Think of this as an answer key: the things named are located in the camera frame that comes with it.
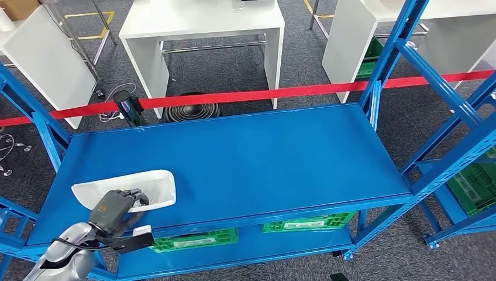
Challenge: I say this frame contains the white curved plastic part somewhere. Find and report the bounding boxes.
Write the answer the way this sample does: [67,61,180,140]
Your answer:
[71,169,177,213]

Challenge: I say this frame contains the red barrier belt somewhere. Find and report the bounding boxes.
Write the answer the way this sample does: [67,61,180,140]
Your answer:
[0,70,495,128]

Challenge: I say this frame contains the black ribbed stanchion base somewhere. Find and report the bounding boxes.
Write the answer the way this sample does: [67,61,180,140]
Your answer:
[163,91,222,123]

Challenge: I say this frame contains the green plastic crate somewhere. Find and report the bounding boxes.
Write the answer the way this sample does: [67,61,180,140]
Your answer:
[149,228,239,253]
[447,149,496,217]
[261,211,356,234]
[356,37,384,80]

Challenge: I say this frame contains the chrome chair base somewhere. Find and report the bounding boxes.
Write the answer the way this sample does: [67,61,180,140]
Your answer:
[0,126,34,177]

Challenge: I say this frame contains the cardboard box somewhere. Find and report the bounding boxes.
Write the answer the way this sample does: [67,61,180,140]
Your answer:
[0,0,40,21]

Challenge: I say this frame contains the black stanchion post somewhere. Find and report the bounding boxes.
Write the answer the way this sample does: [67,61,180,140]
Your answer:
[112,90,147,127]

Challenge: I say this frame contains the white floor cable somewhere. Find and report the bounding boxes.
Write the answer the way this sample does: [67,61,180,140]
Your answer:
[98,82,137,123]

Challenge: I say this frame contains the chrome metal frame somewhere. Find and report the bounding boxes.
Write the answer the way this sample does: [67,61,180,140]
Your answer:
[40,0,117,80]

